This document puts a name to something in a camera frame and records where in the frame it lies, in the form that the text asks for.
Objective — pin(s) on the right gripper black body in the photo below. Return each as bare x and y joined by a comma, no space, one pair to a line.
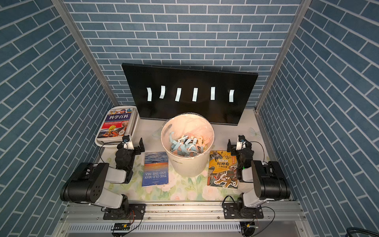
234,152

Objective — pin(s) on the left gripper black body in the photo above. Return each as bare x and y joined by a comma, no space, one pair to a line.
131,154

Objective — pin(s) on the light blue sticky note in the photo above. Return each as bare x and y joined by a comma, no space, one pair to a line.
212,93
231,95
194,95
149,91
178,94
162,92

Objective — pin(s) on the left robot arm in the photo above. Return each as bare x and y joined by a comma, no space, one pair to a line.
86,184

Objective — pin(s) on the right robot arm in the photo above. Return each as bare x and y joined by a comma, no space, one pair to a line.
267,178

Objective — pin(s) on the pile of discarded sticky notes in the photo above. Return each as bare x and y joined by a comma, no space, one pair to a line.
188,145

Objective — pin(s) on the black computer monitor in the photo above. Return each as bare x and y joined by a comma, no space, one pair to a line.
219,111

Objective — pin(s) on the yellow illustrated Chinese story book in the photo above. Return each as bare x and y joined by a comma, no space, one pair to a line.
222,170

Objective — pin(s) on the blue Old Man Sea book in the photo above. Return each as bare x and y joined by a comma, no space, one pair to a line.
155,169

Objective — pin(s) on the purple red science encyclopedia book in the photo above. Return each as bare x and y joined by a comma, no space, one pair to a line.
117,123

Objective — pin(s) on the white trash bin with liner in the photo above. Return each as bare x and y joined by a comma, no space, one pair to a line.
183,124

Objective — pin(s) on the floral table mat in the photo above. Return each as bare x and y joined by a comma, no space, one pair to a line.
178,188

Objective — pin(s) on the small black circuit board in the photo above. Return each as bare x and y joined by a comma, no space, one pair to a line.
123,227

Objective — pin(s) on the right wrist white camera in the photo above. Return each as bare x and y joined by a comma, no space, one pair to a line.
241,142

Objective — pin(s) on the wrist white camera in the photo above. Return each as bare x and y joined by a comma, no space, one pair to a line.
241,142
127,142

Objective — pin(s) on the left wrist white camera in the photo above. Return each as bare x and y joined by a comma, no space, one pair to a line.
127,142

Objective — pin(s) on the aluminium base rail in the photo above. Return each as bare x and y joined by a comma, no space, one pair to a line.
186,219

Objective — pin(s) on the right aluminium corner post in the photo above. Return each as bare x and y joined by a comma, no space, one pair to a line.
299,16

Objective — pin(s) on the aluminium corner post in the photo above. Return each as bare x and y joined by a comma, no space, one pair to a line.
72,27
299,16

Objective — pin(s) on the left aluminium corner post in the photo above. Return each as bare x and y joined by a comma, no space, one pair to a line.
72,27

